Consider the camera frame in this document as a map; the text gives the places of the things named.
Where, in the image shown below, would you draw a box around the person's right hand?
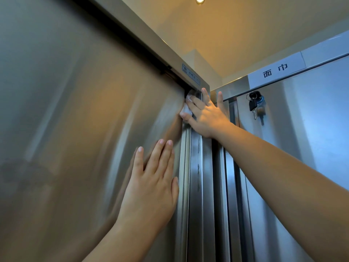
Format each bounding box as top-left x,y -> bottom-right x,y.
179,88 -> 232,139

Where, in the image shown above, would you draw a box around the white wet wipe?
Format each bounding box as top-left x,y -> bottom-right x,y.
180,89 -> 197,118

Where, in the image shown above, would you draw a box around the white label with characters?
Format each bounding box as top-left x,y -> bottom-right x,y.
247,51 -> 306,90

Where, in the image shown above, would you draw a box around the stainless steel cabinet door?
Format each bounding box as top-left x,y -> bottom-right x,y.
236,54 -> 349,262
0,0 -> 189,262

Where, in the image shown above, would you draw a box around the person's left hand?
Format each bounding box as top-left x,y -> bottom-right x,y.
116,139 -> 180,238

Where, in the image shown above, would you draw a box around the stainless steel cabinet body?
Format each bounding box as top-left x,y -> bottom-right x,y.
81,0 -> 216,262
210,29 -> 349,262

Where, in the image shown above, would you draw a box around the black-headed keys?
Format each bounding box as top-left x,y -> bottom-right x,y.
246,91 -> 262,120

